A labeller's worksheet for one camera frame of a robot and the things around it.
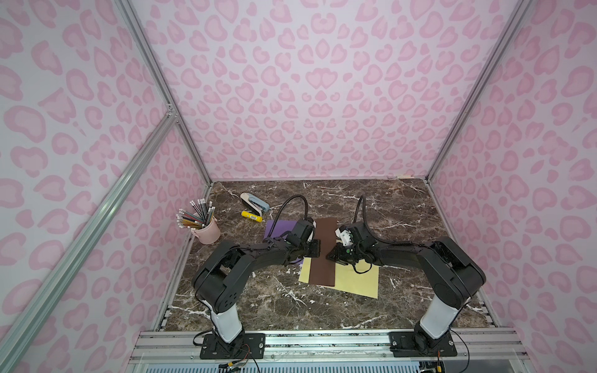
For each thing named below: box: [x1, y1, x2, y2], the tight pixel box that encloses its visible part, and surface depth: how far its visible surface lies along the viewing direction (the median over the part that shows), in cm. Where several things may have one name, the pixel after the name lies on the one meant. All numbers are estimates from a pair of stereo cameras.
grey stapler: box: [239, 192, 271, 217], surface depth 109 cm
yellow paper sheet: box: [298, 257, 380, 300], surface depth 88 cm
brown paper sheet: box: [309, 217, 338, 287], surface depth 90 cm
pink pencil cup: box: [192, 216, 221, 245], surface depth 93 cm
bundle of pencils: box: [175, 198, 217, 231], surface depth 92 cm
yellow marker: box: [240, 210, 264, 224], surface depth 106 cm
